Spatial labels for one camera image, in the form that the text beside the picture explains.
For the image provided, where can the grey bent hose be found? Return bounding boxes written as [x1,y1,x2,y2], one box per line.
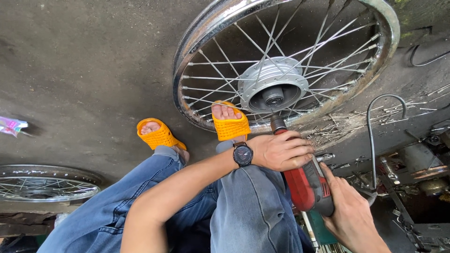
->
[366,94,408,190]

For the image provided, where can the person's right foot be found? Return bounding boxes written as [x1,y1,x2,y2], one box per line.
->
[212,104,247,142]

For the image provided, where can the blue denim jeans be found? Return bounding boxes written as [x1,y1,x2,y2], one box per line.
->
[37,140,315,253]

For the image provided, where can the black wrist watch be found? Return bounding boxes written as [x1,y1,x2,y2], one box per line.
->
[232,141,254,168]

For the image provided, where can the person's foot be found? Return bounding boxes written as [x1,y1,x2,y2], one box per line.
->
[212,104,247,142]
[140,121,191,164]

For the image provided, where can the person's left foot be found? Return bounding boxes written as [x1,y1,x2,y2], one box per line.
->
[140,121,191,164]

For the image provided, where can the green metal box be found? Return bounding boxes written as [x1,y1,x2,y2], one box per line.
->
[307,210,339,246]

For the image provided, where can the chrome spoked motorcycle wheel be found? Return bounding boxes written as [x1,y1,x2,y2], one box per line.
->
[172,0,401,134]

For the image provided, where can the red power drill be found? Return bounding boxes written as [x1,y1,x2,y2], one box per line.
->
[270,114,335,218]

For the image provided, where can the orange plastic sandal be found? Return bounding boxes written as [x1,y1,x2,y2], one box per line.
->
[136,118,188,151]
[211,100,252,142]

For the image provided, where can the small chrome spoked wheel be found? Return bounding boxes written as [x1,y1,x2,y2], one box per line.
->
[0,164,103,204]

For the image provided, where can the person's left hand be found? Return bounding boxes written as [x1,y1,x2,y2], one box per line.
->
[252,130,316,172]

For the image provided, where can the colourful plastic wrapper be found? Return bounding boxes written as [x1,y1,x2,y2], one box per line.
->
[0,115,29,138]

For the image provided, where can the pile of loose metal spokes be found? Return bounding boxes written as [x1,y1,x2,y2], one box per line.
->
[305,82,450,149]

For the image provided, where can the person's right hand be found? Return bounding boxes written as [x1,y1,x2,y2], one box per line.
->
[318,162,375,245]

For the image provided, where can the heap of greasy metal parts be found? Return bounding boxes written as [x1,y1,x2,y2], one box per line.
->
[329,119,450,253]

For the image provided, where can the black cable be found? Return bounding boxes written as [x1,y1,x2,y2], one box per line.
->
[409,44,450,67]

